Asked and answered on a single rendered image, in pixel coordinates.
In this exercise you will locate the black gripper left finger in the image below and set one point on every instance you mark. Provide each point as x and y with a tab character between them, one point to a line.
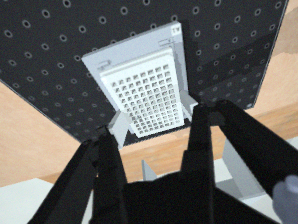
67	200

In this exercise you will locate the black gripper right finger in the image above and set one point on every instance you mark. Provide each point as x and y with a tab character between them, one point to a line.
271	159

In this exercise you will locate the white well plate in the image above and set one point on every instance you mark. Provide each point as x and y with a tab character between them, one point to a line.
148	94

